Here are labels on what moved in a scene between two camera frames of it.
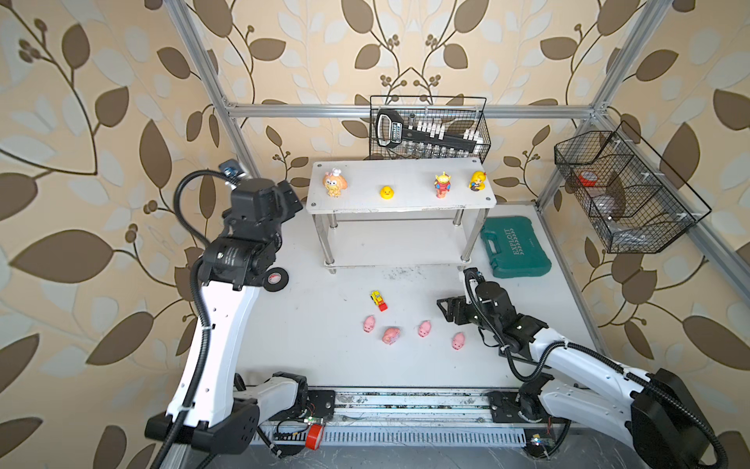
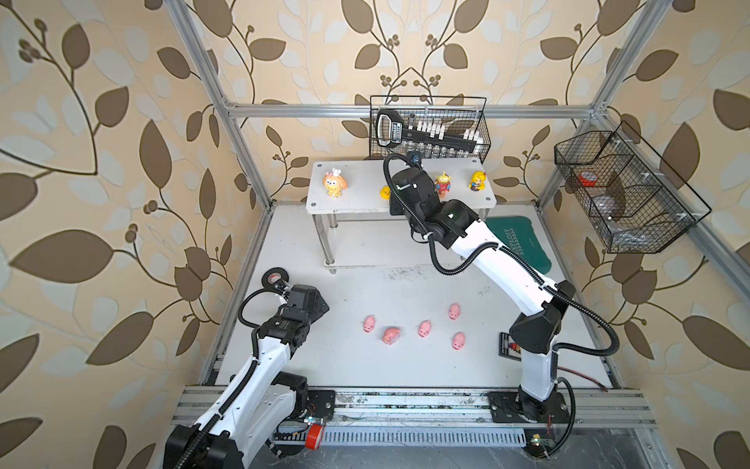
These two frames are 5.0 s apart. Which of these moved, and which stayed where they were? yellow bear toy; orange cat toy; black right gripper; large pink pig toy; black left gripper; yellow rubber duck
Moved: black right gripper; black left gripper
Stayed: yellow bear toy; yellow rubber duck; large pink pig toy; orange cat toy
